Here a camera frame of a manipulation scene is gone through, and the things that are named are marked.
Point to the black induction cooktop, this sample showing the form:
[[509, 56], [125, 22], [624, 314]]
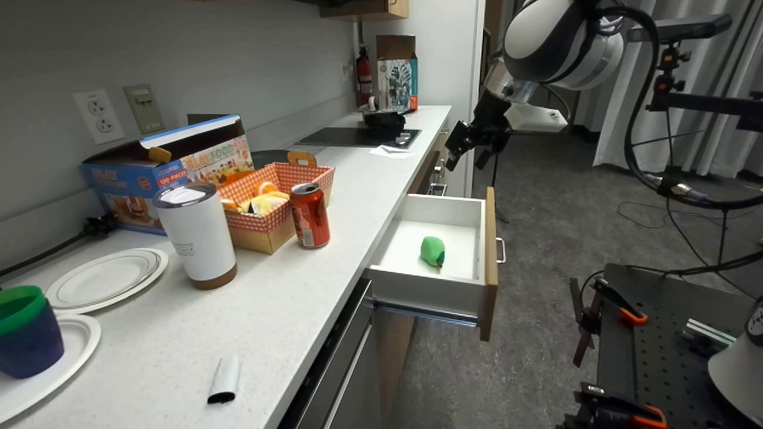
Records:
[[341, 136]]

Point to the grey wall switch plate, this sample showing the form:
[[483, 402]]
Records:
[[143, 109]]

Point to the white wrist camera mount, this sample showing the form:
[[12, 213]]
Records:
[[540, 118]]

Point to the black stereo camera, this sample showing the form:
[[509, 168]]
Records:
[[693, 26]]

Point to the white drawer with wooden front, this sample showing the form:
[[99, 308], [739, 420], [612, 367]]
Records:
[[432, 299]]

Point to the silver aluminium bar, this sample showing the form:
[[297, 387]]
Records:
[[707, 331]]

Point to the black cooking pot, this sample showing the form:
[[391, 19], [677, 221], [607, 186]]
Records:
[[384, 122]]

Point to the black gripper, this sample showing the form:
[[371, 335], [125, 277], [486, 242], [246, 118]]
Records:
[[490, 122]]

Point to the red fire extinguisher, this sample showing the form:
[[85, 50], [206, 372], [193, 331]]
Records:
[[364, 80]]

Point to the red soda can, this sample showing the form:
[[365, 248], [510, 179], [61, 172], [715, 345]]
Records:
[[310, 217]]

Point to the blue cup with green rim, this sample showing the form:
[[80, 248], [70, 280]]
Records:
[[27, 336]]

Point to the white tumbler with brown base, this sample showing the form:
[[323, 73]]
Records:
[[204, 240]]

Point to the green toy pear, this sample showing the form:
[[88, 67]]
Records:
[[432, 254]]

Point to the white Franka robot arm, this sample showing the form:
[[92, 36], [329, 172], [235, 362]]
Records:
[[548, 38]]

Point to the blue printed cardboard box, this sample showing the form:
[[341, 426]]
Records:
[[128, 183]]

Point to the wooden cabinet door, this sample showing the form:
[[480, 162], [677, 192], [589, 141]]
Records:
[[395, 359]]

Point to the white paper plate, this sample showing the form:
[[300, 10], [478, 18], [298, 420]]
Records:
[[75, 341], [107, 277]]

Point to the white curtain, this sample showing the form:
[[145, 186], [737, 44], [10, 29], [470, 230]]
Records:
[[612, 131]]

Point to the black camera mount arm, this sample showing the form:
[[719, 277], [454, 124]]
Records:
[[715, 104]]

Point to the wooden wall shelf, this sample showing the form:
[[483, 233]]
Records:
[[365, 7]]

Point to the white wall power outlet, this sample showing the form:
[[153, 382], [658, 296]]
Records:
[[99, 118]]

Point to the grey dishwasher front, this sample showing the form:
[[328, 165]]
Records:
[[349, 382]]

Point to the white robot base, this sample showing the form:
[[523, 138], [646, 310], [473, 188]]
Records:
[[739, 372]]

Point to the yellow toy food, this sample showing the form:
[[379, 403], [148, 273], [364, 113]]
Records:
[[263, 204]]

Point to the orange patterned paper basket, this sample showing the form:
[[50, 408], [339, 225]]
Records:
[[269, 228]]

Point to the black perforated robot table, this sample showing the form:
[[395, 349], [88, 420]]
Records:
[[658, 359]]

